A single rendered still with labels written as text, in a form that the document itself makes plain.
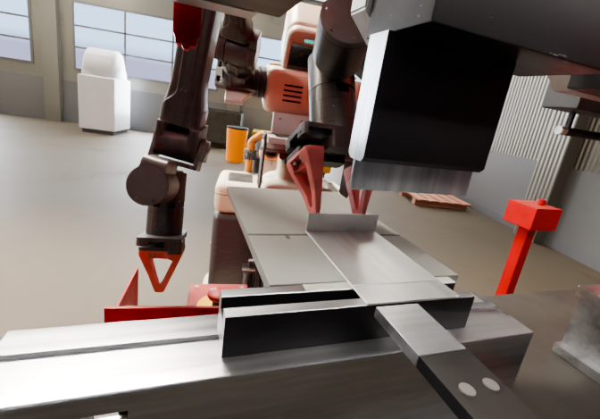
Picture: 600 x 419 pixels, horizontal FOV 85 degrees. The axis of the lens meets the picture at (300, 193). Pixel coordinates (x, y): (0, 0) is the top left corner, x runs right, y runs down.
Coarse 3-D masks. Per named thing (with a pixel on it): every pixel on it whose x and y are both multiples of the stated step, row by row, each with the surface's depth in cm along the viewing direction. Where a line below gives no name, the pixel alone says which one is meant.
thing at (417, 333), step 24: (384, 312) 22; (408, 312) 22; (408, 336) 20; (432, 336) 20; (432, 360) 18; (456, 360) 18; (432, 384) 17; (456, 384) 16; (480, 384) 17; (504, 384) 17; (456, 408) 16; (480, 408) 15; (504, 408) 15; (528, 408) 16
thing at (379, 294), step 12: (360, 288) 25; (372, 288) 25; (384, 288) 25; (396, 288) 25; (408, 288) 26; (420, 288) 26; (432, 288) 26; (444, 288) 27; (372, 300) 23; (384, 300) 23; (396, 300) 24; (408, 300) 24; (420, 300) 24
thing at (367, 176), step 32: (384, 32) 18; (384, 64) 19; (416, 64) 19; (448, 64) 20; (480, 64) 21; (512, 64) 21; (384, 96) 19; (416, 96) 20; (448, 96) 21; (480, 96) 21; (384, 128) 20; (416, 128) 21; (448, 128) 21; (480, 128) 22; (384, 160) 21; (416, 160) 21; (448, 160) 22; (480, 160) 23; (416, 192) 23; (448, 192) 24
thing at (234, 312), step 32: (256, 288) 23; (288, 288) 24; (352, 288) 25; (224, 320) 20; (256, 320) 20; (288, 320) 21; (320, 320) 22; (352, 320) 23; (448, 320) 26; (224, 352) 20; (256, 352) 21
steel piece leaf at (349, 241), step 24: (312, 216) 34; (336, 216) 35; (360, 216) 36; (312, 240) 32; (336, 240) 33; (360, 240) 34; (384, 240) 35; (336, 264) 28; (360, 264) 28; (384, 264) 29; (408, 264) 30
